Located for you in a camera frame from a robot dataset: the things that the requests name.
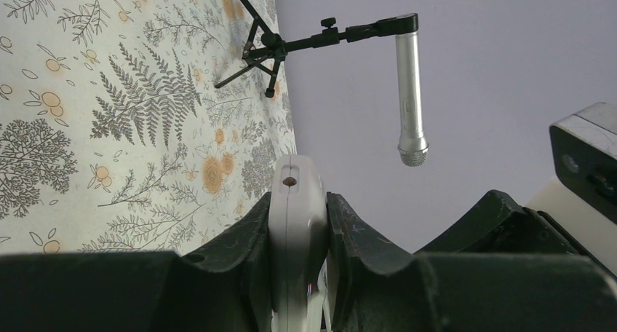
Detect floral table mat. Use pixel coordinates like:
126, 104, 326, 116
1, 0, 296, 255

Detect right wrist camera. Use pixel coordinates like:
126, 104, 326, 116
525, 102, 617, 264

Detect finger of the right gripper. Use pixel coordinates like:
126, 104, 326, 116
419, 190, 616, 277

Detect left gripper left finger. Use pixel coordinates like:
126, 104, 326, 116
1, 194, 271, 331

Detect black tripod mic stand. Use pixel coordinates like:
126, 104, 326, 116
214, 0, 419, 98

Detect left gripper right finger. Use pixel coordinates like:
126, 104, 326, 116
327, 192, 616, 331

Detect white remote control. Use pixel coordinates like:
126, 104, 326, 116
268, 154, 329, 331

